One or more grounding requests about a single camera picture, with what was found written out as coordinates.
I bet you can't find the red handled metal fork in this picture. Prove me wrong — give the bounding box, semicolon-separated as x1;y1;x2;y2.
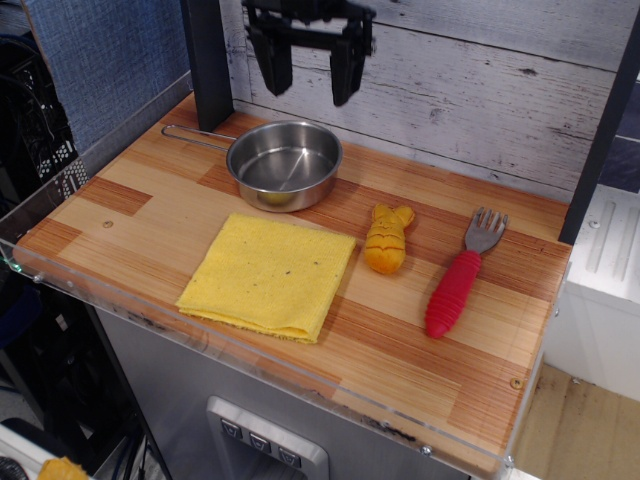
425;207;509;339

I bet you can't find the dark vertical post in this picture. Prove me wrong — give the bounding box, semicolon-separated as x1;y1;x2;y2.
558;13;639;245
181;0;234;132

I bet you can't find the yellow object bottom left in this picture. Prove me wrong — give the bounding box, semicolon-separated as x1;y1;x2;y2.
37;457;89;480

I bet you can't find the black plastic crate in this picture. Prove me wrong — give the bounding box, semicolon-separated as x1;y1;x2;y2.
1;34;78;200

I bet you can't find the orange plush toy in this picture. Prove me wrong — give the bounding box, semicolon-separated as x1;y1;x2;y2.
364;204;415;275

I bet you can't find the yellow folded towel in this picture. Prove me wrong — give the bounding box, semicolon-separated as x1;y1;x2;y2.
176;213;356;344

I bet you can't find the silver button panel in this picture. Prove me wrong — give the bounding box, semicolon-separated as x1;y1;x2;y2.
206;396;330;479

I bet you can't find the dark right vertical post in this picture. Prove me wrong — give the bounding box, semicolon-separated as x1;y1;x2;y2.
558;13;639;245

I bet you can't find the stainless steel saucepan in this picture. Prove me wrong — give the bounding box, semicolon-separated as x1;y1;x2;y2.
161;120;343;213

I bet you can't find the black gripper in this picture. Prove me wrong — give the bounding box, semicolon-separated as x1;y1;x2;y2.
242;1;376;107

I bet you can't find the clear acrylic table guard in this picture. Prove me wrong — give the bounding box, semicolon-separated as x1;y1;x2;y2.
1;98;570;479

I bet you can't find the white ribbed box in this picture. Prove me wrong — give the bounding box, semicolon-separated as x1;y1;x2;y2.
544;186;639;400

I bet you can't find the dark left vertical post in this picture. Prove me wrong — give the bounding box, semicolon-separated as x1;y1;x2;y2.
181;0;234;132

